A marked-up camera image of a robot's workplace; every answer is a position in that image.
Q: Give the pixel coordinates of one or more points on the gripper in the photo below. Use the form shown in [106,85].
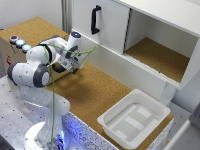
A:
[70,62]

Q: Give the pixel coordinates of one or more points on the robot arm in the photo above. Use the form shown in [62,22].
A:
[31,73]

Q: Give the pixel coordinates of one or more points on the wooden drawer box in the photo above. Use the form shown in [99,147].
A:
[30,36]

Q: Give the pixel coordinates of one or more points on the green button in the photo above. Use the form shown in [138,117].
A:
[26,48]

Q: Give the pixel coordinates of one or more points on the white sliding door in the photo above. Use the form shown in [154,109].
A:
[106,25]

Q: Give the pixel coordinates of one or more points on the blue button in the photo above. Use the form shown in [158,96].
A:
[20,43]

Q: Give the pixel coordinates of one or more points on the red button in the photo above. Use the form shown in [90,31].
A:
[14,39]

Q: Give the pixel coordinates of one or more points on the white plastic box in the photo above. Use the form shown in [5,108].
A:
[133,118]

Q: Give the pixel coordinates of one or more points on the white cabinet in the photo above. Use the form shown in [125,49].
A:
[160,43]

